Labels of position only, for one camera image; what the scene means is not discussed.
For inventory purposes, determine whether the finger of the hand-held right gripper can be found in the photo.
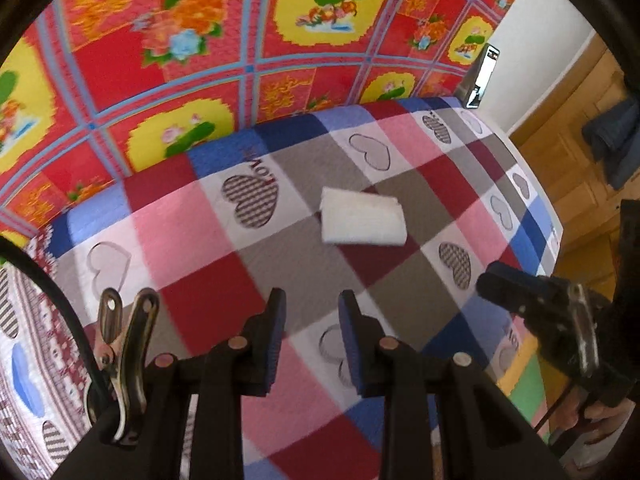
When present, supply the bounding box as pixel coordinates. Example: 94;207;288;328
475;260;576;321

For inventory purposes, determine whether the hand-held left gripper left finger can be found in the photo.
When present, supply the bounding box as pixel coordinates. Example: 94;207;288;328
50;287;288;480

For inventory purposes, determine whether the black phone on stand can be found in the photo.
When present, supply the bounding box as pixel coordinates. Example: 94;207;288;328
457;44;501;109

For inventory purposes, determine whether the checkered heart tablecloth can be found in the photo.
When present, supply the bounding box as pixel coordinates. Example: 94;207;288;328
0;95;566;480

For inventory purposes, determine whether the person's right forearm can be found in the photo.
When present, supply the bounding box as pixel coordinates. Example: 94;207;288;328
560;420;628;471

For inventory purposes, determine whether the metal spring clip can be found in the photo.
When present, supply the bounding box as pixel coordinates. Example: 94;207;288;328
87;287;161;446
565;282;601;378

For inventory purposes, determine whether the black cable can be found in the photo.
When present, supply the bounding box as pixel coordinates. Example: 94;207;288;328
0;235;113;408

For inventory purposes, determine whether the white cloth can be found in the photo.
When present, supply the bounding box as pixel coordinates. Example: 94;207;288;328
319;186;407;247

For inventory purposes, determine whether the red floral printed cloth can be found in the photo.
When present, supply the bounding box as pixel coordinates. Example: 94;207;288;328
0;0;533;261

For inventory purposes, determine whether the person's right hand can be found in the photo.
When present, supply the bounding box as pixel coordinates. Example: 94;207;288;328
547;395;631;441

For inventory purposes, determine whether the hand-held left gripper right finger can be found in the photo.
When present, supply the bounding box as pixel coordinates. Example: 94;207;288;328
338;290;571;480

